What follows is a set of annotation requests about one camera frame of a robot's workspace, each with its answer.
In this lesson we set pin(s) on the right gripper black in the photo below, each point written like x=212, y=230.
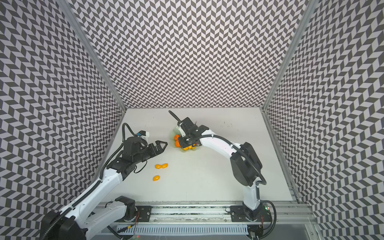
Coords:
x=183, y=144

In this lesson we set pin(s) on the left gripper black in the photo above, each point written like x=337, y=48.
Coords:
x=154, y=149

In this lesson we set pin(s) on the green wavy glass bowl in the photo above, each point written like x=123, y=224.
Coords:
x=177, y=132

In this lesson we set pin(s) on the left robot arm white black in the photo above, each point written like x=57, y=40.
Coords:
x=76, y=221

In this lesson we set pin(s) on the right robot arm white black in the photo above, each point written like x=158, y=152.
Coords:
x=245, y=163

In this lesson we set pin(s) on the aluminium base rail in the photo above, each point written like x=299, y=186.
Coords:
x=205, y=219

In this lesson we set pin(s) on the left corner aluminium post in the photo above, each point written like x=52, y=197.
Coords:
x=70, y=16

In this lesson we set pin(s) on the corner aluminium post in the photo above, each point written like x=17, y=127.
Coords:
x=309, y=11
x=70, y=16

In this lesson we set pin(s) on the right corner aluminium post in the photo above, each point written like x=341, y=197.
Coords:
x=309, y=11

